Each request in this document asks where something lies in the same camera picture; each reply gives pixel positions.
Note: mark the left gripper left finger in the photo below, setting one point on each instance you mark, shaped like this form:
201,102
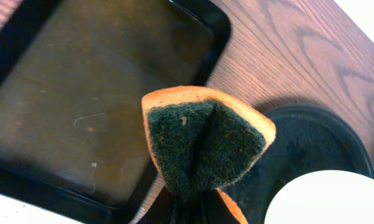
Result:
161,210

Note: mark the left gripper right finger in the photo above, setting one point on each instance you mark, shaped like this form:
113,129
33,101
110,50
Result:
216,212

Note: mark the green yellow sponge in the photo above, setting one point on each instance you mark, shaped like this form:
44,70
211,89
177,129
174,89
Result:
201,139

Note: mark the light green plate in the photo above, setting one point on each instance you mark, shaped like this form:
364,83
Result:
328,196

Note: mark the round black tray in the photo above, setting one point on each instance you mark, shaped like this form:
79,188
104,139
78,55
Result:
308,139

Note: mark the black rectangular water tray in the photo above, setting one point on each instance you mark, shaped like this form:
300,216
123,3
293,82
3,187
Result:
72,75

